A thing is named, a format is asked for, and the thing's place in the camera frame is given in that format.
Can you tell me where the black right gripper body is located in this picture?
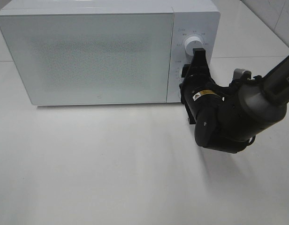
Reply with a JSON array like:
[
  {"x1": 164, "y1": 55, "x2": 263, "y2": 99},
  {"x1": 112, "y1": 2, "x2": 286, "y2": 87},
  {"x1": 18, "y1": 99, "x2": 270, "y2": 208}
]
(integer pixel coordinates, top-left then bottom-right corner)
[{"x1": 179, "y1": 64, "x2": 223, "y2": 124}]

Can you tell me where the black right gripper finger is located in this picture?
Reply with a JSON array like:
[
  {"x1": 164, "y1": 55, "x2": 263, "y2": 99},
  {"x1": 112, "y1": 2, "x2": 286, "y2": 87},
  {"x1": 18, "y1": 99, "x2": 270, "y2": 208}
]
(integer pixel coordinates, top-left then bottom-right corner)
[{"x1": 190, "y1": 48, "x2": 210, "y2": 75}]

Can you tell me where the white microwave door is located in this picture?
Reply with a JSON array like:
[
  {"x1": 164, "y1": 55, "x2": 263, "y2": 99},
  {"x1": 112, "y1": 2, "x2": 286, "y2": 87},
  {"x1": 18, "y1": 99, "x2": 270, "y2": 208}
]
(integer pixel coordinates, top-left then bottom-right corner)
[{"x1": 0, "y1": 14, "x2": 173, "y2": 105}]

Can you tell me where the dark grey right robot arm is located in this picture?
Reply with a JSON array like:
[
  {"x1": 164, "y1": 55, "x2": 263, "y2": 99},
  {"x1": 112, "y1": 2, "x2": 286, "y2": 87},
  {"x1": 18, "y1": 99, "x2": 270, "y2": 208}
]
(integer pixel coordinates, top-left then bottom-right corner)
[{"x1": 179, "y1": 48, "x2": 289, "y2": 154}]

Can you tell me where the white power knob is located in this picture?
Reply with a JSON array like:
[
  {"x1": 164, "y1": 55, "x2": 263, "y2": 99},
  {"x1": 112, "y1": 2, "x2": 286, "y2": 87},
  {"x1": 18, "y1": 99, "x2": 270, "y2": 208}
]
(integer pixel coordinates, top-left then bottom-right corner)
[{"x1": 183, "y1": 35, "x2": 203, "y2": 56}]

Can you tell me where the white adjacent table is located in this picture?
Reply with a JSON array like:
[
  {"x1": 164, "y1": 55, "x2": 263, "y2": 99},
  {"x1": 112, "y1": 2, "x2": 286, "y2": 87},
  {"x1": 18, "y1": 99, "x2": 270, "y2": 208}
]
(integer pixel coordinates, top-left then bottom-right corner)
[{"x1": 212, "y1": 0, "x2": 289, "y2": 58}]

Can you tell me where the white microwave oven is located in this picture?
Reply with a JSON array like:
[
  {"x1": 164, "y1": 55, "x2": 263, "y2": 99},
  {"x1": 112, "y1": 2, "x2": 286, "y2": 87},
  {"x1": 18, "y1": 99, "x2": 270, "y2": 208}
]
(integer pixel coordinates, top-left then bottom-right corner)
[{"x1": 0, "y1": 0, "x2": 221, "y2": 106}]

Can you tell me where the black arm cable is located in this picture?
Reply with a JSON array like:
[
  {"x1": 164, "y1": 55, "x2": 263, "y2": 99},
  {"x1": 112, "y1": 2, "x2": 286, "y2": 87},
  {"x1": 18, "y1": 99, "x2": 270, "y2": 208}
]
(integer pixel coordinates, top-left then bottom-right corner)
[{"x1": 219, "y1": 75, "x2": 265, "y2": 94}]

